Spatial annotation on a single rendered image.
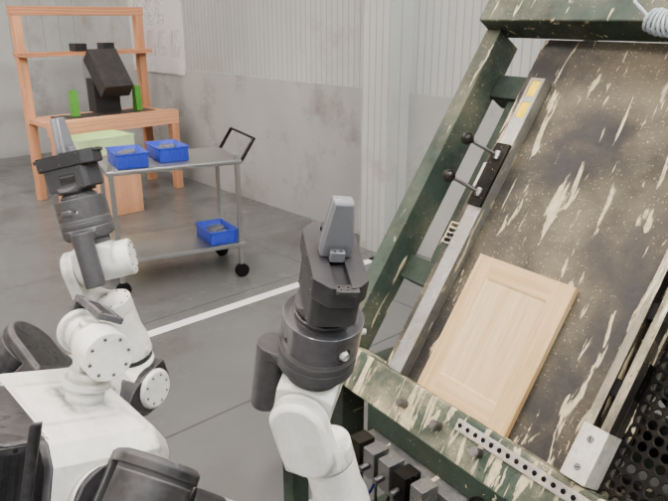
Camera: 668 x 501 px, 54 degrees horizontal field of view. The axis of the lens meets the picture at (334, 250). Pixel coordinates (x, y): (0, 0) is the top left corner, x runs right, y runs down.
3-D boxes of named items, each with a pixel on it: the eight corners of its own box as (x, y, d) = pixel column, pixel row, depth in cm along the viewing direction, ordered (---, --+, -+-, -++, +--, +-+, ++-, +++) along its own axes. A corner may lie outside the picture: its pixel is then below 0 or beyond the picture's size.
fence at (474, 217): (397, 370, 194) (388, 366, 191) (537, 83, 197) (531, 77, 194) (408, 377, 190) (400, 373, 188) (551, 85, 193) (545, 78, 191)
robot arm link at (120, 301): (111, 236, 119) (135, 295, 126) (62, 247, 118) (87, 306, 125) (108, 252, 113) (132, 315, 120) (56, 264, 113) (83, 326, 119)
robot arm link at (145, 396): (156, 431, 126) (71, 414, 108) (107, 417, 132) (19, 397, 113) (176, 373, 130) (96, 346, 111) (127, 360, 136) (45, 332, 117)
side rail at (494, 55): (357, 343, 217) (335, 334, 210) (503, 48, 220) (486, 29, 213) (369, 350, 212) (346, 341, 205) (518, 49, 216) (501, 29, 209)
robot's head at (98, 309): (67, 366, 85) (89, 310, 85) (46, 343, 91) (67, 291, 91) (111, 374, 89) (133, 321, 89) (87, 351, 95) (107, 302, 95)
